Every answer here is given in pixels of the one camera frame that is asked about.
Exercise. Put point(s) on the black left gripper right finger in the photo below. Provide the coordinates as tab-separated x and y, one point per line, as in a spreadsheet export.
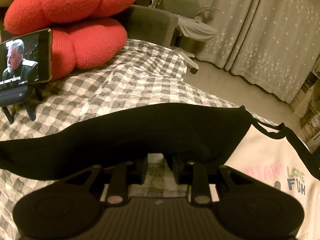
195	175

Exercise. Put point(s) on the dark blue phone stand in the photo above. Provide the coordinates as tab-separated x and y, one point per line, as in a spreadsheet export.
19	95

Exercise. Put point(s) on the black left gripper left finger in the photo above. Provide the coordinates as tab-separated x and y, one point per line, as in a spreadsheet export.
111	185

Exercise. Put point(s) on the grey star curtain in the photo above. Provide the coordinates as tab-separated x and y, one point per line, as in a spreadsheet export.
271	43

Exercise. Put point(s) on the upper red puffy cushion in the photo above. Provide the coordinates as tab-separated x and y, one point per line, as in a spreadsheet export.
26	16

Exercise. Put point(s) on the dark grey sofa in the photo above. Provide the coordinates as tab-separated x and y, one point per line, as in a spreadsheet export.
148	24

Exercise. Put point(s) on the lower red puffy cushion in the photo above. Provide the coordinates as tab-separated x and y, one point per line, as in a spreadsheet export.
84	45

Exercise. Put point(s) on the red puffy cushion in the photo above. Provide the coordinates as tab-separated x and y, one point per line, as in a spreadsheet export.
84	45
26	16

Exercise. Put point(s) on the grey office chair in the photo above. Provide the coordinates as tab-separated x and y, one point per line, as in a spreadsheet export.
187	25

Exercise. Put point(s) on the wooden shelf unit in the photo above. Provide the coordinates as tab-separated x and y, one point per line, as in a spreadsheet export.
305	105

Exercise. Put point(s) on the smartphone playing video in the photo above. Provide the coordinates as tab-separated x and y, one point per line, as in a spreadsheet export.
26	59

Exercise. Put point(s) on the black and white raglan shirt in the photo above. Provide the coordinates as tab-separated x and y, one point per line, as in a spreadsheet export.
180	132

